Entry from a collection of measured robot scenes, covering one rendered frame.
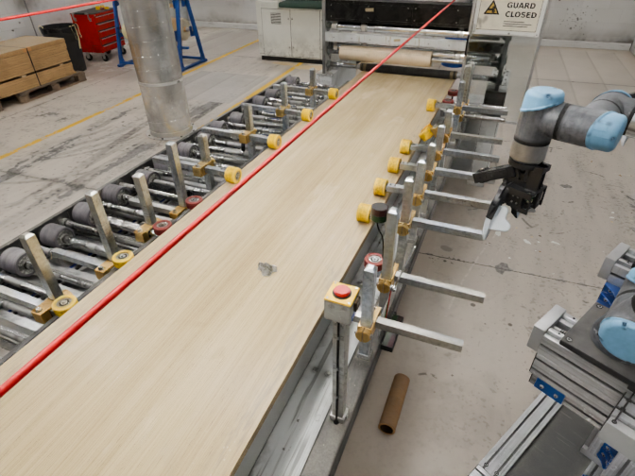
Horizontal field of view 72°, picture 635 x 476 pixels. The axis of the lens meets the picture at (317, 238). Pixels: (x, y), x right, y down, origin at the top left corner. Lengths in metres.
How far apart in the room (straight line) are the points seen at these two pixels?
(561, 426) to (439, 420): 0.52
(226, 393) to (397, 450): 1.13
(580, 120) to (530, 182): 0.17
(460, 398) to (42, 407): 1.82
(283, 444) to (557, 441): 1.19
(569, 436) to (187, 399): 1.58
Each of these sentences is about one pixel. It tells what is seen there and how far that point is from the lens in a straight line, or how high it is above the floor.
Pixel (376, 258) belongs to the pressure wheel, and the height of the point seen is 0.91.
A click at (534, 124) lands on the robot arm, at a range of 1.04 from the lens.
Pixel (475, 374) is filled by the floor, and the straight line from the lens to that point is 2.57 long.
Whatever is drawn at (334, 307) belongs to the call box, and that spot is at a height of 1.20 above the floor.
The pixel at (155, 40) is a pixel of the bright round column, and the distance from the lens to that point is 5.13.
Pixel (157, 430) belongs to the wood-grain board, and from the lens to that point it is 1.29.
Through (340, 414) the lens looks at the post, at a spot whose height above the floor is 0.74.
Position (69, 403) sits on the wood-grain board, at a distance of 1.44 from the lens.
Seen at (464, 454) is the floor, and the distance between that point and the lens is 2.30.
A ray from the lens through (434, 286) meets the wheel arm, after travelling 1.69.
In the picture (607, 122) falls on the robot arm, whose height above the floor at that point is 1.64.
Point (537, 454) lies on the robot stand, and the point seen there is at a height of 0.21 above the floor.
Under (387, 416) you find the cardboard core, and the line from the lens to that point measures 2.23.
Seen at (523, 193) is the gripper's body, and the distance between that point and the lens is 1.10.
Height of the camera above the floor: 1.95
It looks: 35 degrees down
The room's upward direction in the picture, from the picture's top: 1 degrees counter-clockwise
